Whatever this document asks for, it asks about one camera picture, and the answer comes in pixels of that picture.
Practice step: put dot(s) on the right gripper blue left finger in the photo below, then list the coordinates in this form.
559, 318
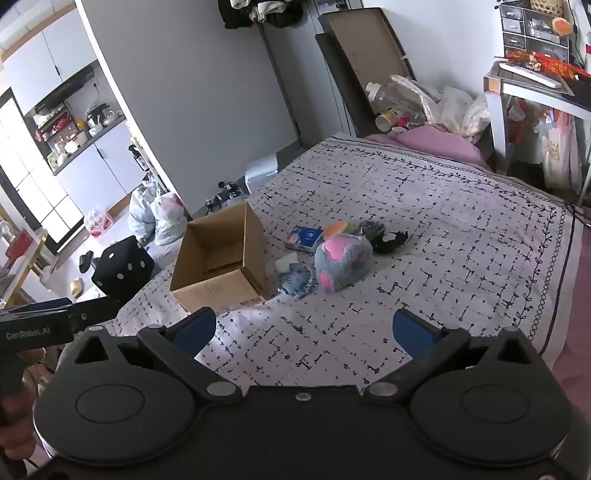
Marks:
176, 347

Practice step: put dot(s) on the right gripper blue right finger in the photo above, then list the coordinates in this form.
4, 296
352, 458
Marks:
433, 351

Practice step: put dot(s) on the black white soft toy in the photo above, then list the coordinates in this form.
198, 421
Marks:
390, 243

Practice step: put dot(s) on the grey pink plush toy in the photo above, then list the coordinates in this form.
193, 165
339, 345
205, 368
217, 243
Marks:
342, 260

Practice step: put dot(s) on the blue denim plush pouch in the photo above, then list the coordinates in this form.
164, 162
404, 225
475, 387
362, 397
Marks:
298, 281

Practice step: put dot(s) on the hamburger plush toy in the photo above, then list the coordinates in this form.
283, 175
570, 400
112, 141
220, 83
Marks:
340, 227

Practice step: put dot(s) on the blue tissue pack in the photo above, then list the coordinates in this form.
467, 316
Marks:
304, 239

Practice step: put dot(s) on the dark packaged soft item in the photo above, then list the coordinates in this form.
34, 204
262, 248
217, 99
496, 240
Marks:
372, 230

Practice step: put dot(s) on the person left hand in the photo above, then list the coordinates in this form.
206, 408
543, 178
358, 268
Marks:
17, 436

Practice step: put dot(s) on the brown cardboard box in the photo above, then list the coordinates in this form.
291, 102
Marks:
221, 262

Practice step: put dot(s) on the black dice cushion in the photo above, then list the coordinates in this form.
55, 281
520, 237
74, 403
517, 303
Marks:
123, 269

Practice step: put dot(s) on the red white plastic bag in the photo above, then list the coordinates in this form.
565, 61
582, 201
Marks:
97, 221

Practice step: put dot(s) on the patterned white bed sheet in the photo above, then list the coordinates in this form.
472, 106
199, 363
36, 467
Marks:
484, 253

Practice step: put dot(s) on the white box on floor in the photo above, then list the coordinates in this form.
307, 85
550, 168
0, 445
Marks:
259, 172

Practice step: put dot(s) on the pink pillow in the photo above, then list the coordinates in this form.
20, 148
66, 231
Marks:
431, 140

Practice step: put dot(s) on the kitchen shelf with items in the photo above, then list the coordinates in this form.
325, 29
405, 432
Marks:
68, 117

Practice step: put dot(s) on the paper cup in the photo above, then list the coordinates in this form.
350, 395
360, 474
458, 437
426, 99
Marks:
387, 120

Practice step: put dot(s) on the crumpled white plastic bags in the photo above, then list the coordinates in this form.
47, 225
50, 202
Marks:
456, 111

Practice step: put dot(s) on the clear plastic bottle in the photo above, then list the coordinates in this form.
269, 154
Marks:
400, 95

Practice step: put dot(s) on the white desk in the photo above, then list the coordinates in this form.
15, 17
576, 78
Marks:
540, 131

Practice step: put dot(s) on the grey drawer organizer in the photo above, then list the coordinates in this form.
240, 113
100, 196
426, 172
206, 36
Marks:
524, 29

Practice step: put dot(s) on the black camera gear on floor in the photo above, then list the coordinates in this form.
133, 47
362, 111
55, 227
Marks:
229, 194

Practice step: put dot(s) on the brown board against wall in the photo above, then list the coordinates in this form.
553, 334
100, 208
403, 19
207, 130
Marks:
360, 46

